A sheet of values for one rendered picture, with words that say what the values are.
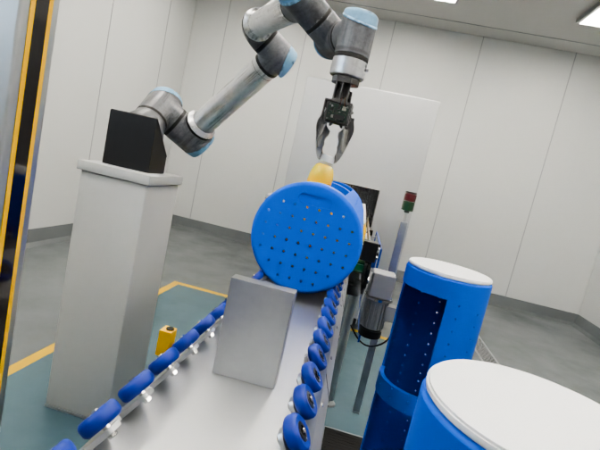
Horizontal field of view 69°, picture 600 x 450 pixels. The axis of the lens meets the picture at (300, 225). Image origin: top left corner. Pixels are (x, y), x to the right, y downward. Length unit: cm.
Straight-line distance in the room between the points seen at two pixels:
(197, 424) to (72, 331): 159
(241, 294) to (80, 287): 146
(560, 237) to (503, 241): 71
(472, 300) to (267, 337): 93
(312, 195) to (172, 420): 66
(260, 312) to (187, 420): 18
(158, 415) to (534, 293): 634
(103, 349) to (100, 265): 36
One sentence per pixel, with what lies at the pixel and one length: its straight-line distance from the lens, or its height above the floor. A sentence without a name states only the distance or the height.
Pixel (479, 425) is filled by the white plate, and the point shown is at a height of 104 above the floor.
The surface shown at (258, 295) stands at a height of 106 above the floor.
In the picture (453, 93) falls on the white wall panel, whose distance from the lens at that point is 639.
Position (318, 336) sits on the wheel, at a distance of 82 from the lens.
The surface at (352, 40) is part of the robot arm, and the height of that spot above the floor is 159.
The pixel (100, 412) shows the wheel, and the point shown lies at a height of 98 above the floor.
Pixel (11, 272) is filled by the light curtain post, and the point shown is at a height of 105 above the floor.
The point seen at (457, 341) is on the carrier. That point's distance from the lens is 152.
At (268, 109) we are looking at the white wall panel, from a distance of 643.
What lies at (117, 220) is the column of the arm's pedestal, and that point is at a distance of 194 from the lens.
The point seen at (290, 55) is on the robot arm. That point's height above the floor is 167.
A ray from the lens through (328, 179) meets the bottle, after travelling 117.
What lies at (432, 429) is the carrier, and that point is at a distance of 58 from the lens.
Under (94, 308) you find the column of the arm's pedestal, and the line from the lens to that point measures 207.
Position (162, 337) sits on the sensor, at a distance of 81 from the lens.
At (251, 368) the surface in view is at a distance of 71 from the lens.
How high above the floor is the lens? 127
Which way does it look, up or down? 7 degrees down
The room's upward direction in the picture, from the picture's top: 13 degrees clockwise
